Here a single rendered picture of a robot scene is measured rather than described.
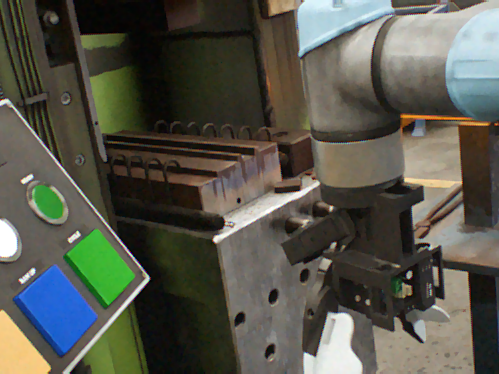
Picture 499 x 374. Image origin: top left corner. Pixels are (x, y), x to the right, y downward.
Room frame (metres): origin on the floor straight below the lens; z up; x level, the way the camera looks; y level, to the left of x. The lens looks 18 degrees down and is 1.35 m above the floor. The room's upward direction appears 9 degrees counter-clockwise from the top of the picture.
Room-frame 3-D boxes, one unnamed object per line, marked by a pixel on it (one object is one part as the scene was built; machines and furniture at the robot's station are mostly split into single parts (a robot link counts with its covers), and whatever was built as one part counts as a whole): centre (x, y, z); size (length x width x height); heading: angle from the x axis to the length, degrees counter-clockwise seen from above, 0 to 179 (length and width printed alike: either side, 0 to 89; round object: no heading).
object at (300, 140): (1.41, -0.07, 0.95); 0.12 x 0.08 x 0.06; 46
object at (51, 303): (0.73, 0.22, 1.01); 0.07 x 0.05 x 0.07; 161
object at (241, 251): (1.43, 0.13, 0.69); 0.56 x 0.38 x 0.45; 46
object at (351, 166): (0.62, -0.10, 1.16); 0.08 x 0.08 x 0.05
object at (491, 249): (1.46, -0.47, 0.71); 0.40 x 0.30 x 0.02; 139
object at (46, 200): (0.84, 0.23, 1.09); 0.05 x 0.03 x 0.04; 136
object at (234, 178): (1.38, 0.16, 0.96); 0.42 x 0.20 x 0.09; 46
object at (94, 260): (0.83, 0.18, 1.01); 0.07 x 0.05 x 0.07; 161
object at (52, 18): (1.20, 0.26, 1.24); 0.03 x 0.03 x 0.07; 46
